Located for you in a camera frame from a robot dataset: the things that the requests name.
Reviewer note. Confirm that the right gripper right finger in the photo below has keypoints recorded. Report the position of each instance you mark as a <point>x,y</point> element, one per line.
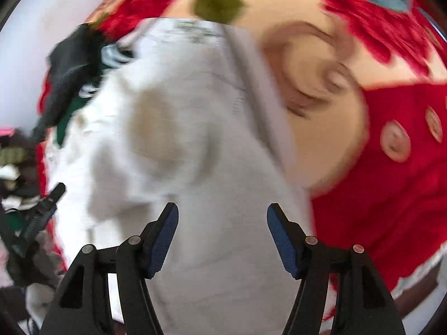
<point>363,303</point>

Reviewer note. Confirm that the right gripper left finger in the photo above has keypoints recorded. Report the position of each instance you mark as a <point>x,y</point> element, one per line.
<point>82,304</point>

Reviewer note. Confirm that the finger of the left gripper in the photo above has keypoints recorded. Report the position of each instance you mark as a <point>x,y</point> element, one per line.
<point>38,218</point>

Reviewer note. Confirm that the white knitted cardigan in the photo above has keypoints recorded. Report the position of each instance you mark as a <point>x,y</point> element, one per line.
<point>154,133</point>

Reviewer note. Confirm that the black folded garment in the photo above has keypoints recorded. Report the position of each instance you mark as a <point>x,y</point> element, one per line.
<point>73,62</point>

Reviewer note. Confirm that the dark green striped garment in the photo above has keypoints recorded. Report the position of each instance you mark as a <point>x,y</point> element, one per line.
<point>112,56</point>

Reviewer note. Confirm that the red floral blanket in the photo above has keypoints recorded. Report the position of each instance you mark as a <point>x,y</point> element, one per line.
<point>365,98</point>

